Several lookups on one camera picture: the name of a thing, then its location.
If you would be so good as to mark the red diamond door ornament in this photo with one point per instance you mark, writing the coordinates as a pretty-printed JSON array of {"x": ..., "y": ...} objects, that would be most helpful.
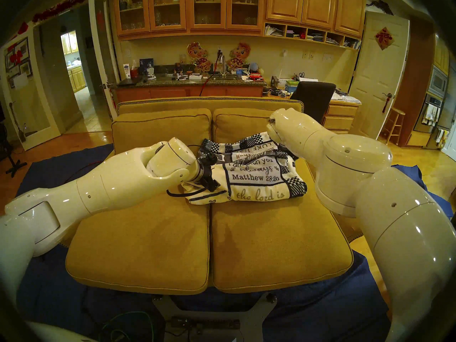
[{"x": 384, "y": 38}]

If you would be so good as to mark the white hanging towel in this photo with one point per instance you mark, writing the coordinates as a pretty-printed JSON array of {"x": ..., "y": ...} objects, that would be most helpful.
[
  {"x": 429, "y": 114},
  {"x": 441, "y": 137}
]

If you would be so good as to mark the granite top counter cabinet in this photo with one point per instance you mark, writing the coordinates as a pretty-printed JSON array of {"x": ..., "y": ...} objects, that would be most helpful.
[{"x": 171, "y": 92}]

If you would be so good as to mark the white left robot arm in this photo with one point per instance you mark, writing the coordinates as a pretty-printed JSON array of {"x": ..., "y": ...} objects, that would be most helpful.
[{"x": 107, "y": 188}]

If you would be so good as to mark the mustard fabric loveseat sofa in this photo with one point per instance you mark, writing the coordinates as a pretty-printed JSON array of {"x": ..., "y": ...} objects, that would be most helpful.
[{"x": 149, "y": 104}]

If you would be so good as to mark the cartoon pig wall decoration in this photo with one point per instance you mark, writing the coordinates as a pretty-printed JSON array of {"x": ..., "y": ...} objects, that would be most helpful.
[
  {"x": 197, "y": 52},
  {"x": 239, "y": 53}
]

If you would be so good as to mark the large navy floor cloth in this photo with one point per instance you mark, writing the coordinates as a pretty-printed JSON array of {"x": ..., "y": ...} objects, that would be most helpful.
[{"x": 320, "y": 302}]

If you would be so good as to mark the white glass french door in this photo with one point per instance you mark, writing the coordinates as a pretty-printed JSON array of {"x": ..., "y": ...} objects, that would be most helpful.
[{"x": 32, "y": 113}]

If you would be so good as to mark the white panel door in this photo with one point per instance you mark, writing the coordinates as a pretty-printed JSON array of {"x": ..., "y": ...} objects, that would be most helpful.
[{"x": 374, "y": 77}]

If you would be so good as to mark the printed scripture fleece blanket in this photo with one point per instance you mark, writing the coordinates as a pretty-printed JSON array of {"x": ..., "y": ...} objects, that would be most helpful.
[{"x": 256, "y": 177}]

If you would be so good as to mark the wooden cubby shelf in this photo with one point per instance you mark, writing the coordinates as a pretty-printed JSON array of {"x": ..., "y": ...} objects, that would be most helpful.
[{"x": 317, "y": 35}]

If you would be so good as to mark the small red box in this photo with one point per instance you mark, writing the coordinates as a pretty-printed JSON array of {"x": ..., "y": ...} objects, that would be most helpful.
[{"x": 134, "y": 72}]

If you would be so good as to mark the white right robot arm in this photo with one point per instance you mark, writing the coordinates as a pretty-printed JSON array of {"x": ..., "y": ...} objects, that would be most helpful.
[{"x": 356, "y": 174}]

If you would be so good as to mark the mustard sofa seat cushion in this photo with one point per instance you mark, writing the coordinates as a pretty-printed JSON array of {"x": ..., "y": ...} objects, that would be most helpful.
[
  {"x": 142, "y": 238},
  {"x": 285, "y": 252}
]

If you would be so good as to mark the red garland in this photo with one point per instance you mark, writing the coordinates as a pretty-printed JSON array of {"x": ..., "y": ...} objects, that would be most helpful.
[{"x": 60, "y": 6}]

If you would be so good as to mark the black floor stand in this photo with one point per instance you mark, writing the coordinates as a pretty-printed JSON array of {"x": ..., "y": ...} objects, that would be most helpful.
[{"x": 14, "y": 166}]

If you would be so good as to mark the chrome sink faucet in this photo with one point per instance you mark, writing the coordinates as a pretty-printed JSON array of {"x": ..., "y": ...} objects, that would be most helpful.
[{"x": 221, "y": 65}]

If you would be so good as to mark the white lotion bottle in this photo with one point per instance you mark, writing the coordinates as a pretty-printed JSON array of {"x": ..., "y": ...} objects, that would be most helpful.
[{"x": 127, "y": 70}]

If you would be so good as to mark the dark office chair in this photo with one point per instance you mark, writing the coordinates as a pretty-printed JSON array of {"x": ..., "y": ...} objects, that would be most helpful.
[{"x": 313, "y": 99}]

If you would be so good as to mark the mustard sofa back cushion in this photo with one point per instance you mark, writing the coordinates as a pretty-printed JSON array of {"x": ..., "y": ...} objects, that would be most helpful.
[
  {"x": 160, "y": 127},
  {"x": 242, "y": 124}
]

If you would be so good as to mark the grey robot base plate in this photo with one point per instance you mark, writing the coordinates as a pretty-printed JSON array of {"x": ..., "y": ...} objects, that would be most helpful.
[{"x": 254, "y": 320}]

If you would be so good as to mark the wooden wall cabinets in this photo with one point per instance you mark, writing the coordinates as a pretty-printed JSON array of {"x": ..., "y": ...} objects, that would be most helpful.
[{"x": 285, "y": 4}]

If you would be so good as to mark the crumpled navy cloth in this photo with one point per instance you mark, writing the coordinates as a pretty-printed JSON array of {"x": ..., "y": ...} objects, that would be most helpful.
[{"x": 427, "y": 191}]

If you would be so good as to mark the black power strip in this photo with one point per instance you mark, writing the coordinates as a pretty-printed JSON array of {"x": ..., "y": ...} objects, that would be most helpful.
[{"x": 210, "y": 324}]

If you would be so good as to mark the wooden desk with drawers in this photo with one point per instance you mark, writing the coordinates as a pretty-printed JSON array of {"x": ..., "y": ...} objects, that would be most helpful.
[{"x": 340, "y": 117}]

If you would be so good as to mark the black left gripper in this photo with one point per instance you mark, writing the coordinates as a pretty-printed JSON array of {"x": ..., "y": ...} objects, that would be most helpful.
[{"x": 208, "y": 177}]

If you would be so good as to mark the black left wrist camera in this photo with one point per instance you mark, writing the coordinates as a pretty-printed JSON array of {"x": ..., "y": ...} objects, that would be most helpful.
[{"x": 211, "y": 156}]

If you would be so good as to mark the wooden stool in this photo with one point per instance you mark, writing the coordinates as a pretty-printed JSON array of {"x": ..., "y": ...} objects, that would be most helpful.
[{"x": 397, "y": 112}]

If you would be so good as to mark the steel wall oven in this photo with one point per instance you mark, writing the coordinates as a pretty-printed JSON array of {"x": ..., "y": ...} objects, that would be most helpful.
[{"x": 437, "y": 83}]

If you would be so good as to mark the dark standing picture frame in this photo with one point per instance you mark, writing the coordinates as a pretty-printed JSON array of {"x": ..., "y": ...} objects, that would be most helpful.
[{"x": 146, "y": 65}]

